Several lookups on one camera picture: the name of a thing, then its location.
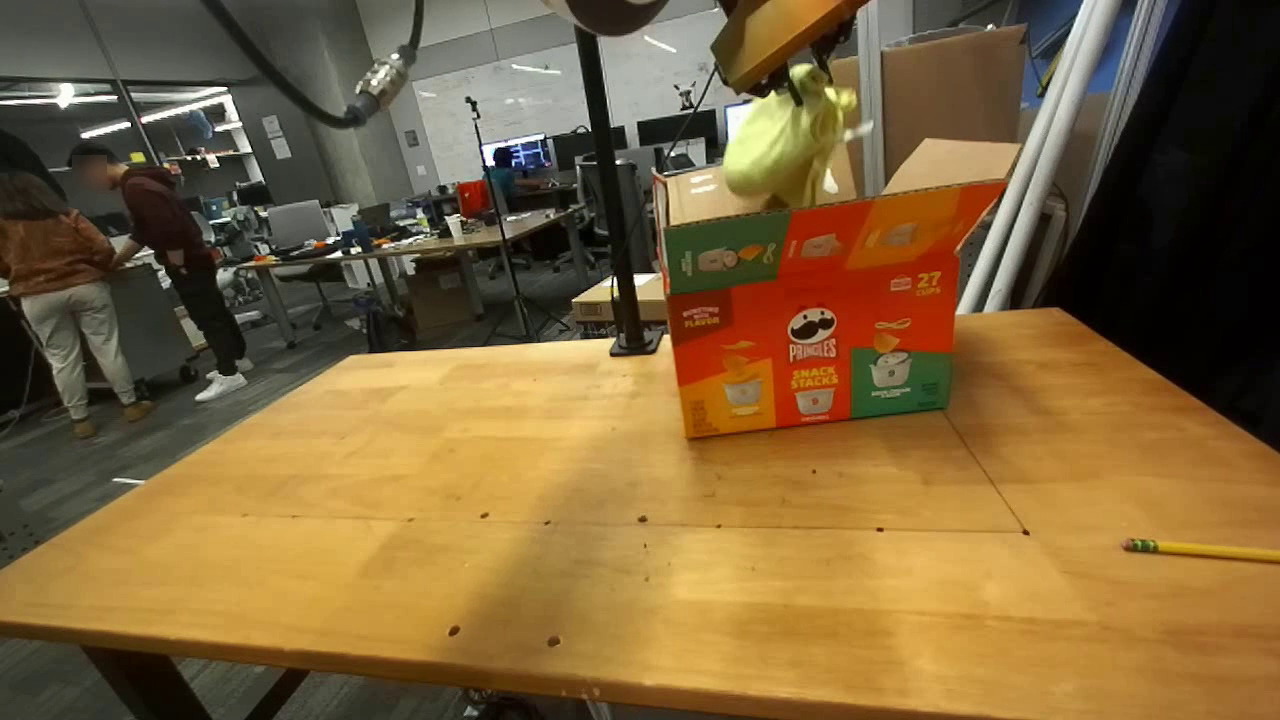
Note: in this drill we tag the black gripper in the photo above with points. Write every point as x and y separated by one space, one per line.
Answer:
804 78

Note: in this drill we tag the yellow cloth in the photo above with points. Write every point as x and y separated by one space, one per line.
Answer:
782 152

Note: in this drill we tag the large brown cardboard box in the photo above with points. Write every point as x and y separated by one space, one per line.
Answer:
933 94

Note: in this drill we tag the orange Pringles cardboard box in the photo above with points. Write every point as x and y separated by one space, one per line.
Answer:
803 347

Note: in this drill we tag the cardboard box under desk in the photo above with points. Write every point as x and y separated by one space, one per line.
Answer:
441 302

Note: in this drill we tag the white column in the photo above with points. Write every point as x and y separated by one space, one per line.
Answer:
873 122

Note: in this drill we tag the dark computer monitor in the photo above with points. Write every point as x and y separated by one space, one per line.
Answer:
675 128

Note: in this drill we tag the black vertical pole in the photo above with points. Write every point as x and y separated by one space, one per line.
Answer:
605 162

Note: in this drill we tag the white pipe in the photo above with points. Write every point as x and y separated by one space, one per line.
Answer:
1087 133
1054 133

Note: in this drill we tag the low wooden bench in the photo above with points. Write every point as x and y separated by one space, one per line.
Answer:
640 299

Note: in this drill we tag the blue lit computer monitor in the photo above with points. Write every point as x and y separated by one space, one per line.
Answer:
520 152

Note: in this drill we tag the black light stand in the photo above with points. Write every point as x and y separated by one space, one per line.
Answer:
498 214

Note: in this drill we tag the black curtain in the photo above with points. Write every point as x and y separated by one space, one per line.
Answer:
1203 203

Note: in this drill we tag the long office desk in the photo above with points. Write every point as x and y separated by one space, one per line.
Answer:
401 247

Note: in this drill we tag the grey office chair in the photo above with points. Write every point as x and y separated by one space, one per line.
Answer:
302 225

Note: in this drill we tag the white shelf unit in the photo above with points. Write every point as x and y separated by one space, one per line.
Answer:
215 133

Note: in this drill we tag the yellow pencil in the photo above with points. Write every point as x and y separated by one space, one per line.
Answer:
1203 548

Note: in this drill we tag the person in dark red hoodie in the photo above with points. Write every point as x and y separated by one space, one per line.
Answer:
164 225

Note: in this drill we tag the grey cabinet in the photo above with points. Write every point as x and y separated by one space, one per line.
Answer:
147 325

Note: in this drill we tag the person in brown top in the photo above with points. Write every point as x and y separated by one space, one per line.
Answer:
61 255

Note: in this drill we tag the tan wrist camera block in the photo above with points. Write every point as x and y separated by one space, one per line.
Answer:
772 35

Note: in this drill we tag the black table frame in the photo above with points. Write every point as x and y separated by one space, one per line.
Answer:
142 687

